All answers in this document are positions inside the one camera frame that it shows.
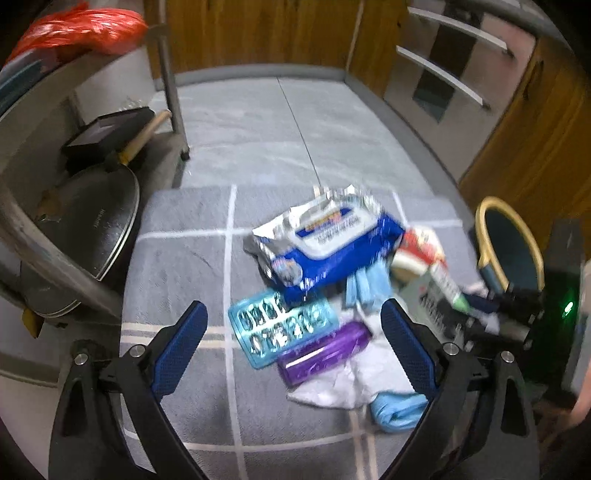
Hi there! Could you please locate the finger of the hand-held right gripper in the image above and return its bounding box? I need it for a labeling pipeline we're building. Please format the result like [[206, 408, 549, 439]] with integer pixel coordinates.
[[466, 284, 548, 319], [462, 314, 539, 344]]

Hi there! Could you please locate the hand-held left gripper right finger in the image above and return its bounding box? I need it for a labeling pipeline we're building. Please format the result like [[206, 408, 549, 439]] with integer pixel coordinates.
[[379, 298, 541, 480]]

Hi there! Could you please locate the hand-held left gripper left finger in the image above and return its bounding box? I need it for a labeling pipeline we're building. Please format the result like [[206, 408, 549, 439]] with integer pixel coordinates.
[[48, 300, 208, 480]]

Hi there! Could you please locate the green white medicine box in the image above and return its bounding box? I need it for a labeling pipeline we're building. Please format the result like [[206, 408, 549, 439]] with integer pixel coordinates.
[[399, 263, 476, 342]]

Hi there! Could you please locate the yellow rimmed blue bin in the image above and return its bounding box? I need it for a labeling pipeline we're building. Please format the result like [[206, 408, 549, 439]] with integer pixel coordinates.
[[475, 196, 546, 296]]

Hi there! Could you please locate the white paper towel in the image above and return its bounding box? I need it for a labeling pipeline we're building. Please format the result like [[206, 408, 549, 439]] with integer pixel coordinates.
[[287, 314, 416, 409]]

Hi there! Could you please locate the purple packet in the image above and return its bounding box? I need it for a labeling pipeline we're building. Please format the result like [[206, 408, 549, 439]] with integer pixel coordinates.
[[277, 322, 372, 387]]

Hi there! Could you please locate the grey checked mat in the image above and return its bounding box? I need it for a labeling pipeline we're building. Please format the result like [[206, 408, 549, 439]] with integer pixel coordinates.
[[119, 185, 481, 480]]

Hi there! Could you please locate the teal blister pack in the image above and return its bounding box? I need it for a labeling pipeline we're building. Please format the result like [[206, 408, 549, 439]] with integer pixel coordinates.
[[228, 292, 340, 369]]

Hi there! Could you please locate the red white packet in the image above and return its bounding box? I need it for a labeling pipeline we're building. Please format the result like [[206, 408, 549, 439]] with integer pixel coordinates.
[[390, 226, 446, 282]]

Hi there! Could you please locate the tall wooden kitchen cabinet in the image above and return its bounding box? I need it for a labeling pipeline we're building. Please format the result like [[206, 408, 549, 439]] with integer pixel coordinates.
[[457, 32, 591, 259]]

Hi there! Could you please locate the blue white wet wipes pack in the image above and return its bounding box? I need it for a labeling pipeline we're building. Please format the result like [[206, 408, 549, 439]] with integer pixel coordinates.
[[244, 185, 407, 301]]

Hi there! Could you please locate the metal shelf rack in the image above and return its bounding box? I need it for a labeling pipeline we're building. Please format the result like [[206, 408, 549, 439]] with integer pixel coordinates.
[[0, 0, 190, 324]]

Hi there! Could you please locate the black flat box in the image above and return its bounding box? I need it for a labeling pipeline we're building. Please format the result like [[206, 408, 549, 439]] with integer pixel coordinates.
[[61, 107, 155, 172]]

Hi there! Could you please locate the stainless steel oven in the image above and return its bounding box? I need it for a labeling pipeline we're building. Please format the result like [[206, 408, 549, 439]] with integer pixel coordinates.
[[383, 0, 541, 181]]

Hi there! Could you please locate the narrow wooden kitchen cabinet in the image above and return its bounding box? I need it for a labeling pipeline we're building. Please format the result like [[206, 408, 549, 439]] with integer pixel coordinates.
[[346, 0, 411, 97]]

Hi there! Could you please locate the long wooden kitchen cabinet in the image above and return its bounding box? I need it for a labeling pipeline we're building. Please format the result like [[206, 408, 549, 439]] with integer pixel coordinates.
[[143, 0, 365, 79]]

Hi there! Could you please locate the crumpled red plastic bag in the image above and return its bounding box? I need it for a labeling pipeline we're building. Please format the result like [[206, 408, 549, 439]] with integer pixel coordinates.
[[9, 2, 148, 61]]

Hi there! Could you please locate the blue face mask white strap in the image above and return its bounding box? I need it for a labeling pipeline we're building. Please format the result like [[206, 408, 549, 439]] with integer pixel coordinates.
[[344, 268, 393, 308]]

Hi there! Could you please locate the black pan wooden handle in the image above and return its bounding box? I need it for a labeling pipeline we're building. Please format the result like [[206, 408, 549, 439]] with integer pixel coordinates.
[[21, 110, 172, 319]]

